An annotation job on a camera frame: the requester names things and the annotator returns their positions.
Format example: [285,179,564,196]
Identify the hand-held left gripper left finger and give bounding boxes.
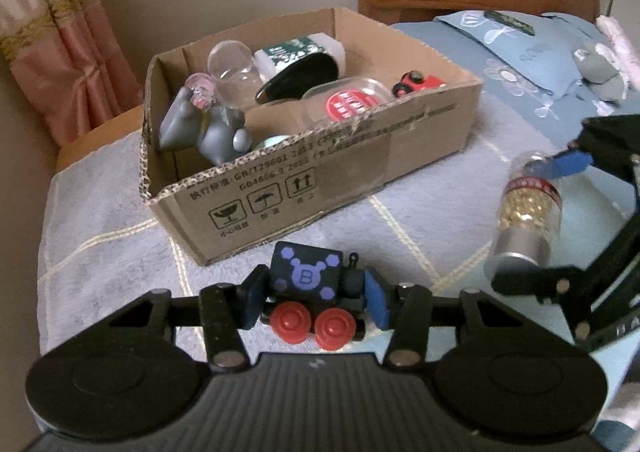
[105,265,273,368]

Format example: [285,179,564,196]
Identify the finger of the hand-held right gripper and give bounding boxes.
[490,215,640,340]
[542,115,640,213]

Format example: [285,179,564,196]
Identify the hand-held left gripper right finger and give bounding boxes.
[362,269,532,368]

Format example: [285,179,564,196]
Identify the black toy train red wheels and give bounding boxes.
[257,241,371,353]

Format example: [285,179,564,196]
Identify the glass bottle of gold beads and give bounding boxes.
[484,149,563,278]

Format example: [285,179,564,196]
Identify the cardboard box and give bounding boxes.
[139,7,485,267]

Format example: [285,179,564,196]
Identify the teal plastic ball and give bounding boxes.
[252,135,291,151]

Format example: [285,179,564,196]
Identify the red toy car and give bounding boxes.
[391,71,447,98]

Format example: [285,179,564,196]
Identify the clear plastic jar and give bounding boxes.
[207,40,268,110]

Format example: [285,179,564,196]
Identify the white bottle with green label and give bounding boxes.
[254,32,347,83]

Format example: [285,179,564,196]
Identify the blue bed sheet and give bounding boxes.
[390,12,640,168]

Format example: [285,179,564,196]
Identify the grey plush toy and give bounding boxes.
[572,42,628,106]

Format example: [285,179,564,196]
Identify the blue pillow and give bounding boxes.
[434,10,601,98]

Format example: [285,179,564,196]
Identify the white pink cloth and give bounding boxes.
[595,15,640,88]

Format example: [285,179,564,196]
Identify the grey checked cloth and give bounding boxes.
[37,125,640,363]

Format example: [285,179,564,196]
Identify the grey cat figurine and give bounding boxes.
[159,85,252,167]

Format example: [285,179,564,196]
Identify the clear jar with red label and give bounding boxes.
[300,76,393,120]

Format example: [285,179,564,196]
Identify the pink clear knob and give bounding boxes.
[185,73,218,109]

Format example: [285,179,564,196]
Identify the black oval dish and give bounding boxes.
[255,55,341,103]

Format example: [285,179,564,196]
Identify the pink curtain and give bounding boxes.
[0,0,143,148]

